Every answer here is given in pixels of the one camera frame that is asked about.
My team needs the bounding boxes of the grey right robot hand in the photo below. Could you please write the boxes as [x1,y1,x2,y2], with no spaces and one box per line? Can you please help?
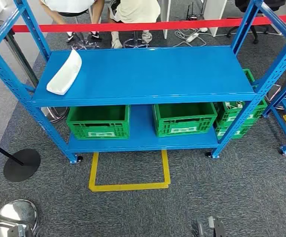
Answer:
[195,218,206,237]

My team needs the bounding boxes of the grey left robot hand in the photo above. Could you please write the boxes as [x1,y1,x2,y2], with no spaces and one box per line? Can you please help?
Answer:
[31,225,45,237]

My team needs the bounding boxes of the white curved plastic part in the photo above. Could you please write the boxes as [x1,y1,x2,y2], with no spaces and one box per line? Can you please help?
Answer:
[46,49,83,96]

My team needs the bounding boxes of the black stanchion with round base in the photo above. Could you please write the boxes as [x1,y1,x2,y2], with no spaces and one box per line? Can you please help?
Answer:
[0,136,42,183]

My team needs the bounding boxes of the green plastic crate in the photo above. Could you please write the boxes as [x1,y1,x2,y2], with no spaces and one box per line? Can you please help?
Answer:
[152,102,218,138]
[215,124,252,141]
[66,104,131,141]
[214,68,268,129]

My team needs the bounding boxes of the chrome round stanchion base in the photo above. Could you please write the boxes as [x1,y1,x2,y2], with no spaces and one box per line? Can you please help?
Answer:
[266,84,286,111]

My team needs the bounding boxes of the white power strip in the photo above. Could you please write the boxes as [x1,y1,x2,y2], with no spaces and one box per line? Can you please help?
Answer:
[186,33,200,43]

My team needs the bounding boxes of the black stool with chrome base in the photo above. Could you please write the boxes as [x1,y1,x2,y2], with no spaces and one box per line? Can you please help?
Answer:
[122,31,149,49]
[57,9,101,51]

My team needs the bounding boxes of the red barrier belt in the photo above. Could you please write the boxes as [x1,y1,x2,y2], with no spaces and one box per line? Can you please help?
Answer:
[11,13,286,34]

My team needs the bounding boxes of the black router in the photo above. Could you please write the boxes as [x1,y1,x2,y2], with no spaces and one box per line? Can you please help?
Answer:
[186,1,198,21]

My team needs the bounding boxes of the white desk panel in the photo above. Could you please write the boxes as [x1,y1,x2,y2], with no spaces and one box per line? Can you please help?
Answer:
[203,0,228,37]
[161,0,171,40]

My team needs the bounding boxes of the person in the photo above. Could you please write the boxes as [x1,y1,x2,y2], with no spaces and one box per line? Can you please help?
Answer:
[39,0,106,45]
[108,0,161,50]

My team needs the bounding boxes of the black office chair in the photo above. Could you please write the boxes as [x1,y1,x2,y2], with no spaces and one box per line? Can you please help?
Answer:
[226,0,286,45]

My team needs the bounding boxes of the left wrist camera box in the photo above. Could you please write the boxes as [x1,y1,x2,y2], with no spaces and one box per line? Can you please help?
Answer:
[7,224,27,237]

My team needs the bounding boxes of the grey stanchion post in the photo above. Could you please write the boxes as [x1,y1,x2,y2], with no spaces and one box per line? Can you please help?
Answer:
[0,20,70,124]

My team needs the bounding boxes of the white cable tangle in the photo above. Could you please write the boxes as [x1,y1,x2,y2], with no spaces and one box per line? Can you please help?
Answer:
[174,29,207,48]

